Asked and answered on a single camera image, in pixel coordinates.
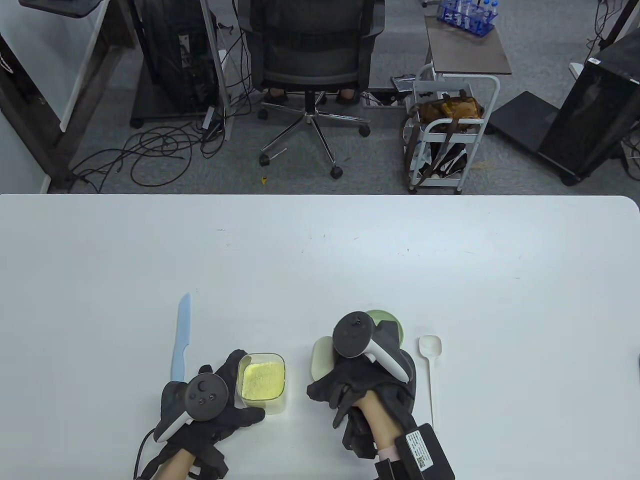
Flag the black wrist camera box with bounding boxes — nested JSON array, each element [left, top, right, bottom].
[[374, 423, 456, 480]]

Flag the pale green container lid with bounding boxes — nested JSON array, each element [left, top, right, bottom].
[[311, 336, 335, 381]]

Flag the brown leather bag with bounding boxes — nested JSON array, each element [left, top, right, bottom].
[[417, 90, 486, 133]]

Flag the black white strap bag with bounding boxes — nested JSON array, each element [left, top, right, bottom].
[[417, 142, 468, 180]]

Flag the black flat platform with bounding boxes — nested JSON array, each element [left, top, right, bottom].
[[486, 91, 560, 156]]

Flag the dark wooden desk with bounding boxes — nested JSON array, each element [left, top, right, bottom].
[[0, 0, 138, 193]]

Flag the green round dish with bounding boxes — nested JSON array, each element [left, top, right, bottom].
[[365, 309, 405, 351]]

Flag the light blue plastic knife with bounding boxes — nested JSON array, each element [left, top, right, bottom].
[[171, 293, 192, 383]]

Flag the black white controller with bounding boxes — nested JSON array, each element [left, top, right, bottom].
[[332, 311, 411, 383], [153, 374, 232, 444]]

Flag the white rolling cart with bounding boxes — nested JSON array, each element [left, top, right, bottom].
[[404, 64, 501, 195]]

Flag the white metal desk leg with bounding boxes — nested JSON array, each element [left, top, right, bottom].
[[200, 0, 234, 142]]

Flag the black floor cables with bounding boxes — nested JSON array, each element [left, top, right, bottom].
[[67, 122, 228, 193]]

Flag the black white left controller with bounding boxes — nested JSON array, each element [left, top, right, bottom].
[[153, 374, 232, 444]]

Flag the person's left forearm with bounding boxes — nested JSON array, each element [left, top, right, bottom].
[[150, 447, 201, 480]]

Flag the clear chicken bouillon container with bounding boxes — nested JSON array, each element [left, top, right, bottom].
[[235, 353, 288, 416]]

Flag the person's right hand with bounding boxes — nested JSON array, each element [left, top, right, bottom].
[[306, 320, 417, 431]]

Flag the black office chair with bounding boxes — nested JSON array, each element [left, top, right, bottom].
[[236, 0, 387, 180]]

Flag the black glove cable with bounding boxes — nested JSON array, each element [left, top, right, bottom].
[[134, 429, 157, 480]]

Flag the black white right controller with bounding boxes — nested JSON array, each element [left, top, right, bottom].
[[332, 311, 411, 383]]

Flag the person's left hand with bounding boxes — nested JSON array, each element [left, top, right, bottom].
[[161, 349, 266, 473]]

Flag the black computer tower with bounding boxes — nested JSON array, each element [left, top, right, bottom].
[[537, 27, 640, 187], [131, 0, 223, 128]]

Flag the white coffee spoon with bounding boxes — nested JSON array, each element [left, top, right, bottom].
[[419, 335, 443, 431]]

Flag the person's right forearm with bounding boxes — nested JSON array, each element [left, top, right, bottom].
[[357, 390, 401, 461]]

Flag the blue test tube rack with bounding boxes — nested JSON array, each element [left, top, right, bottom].
[[437, 0, 500, 37]]

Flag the brown top side table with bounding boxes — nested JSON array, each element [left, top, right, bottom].
[[425, 14, 513, 81]]

